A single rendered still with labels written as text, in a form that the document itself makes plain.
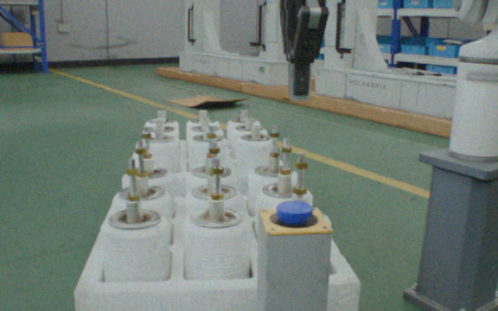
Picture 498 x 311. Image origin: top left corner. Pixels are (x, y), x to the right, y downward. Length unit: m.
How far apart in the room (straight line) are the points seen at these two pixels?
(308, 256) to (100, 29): 6.65
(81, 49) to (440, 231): 6.35
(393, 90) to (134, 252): 2.47
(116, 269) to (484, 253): 0.64
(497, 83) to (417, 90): 2.00
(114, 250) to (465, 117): 0.62
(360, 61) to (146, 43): 4.39
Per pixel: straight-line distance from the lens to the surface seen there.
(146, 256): 0.72
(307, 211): 0.55
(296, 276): 0.56
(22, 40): 6.39
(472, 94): 0.94
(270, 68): 3.95
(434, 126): 2.77
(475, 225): 0.97
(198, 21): 5.18
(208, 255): 0.71
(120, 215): 0.76
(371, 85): 3.15
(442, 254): 1.01
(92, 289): 0.72
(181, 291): 0.70
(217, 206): 0.72
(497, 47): 0.94
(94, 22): 7.08
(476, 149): 0.95
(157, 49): 7.39
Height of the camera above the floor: 0.52
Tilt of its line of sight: 14 degrees down
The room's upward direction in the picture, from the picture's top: 1 degrees clockwise
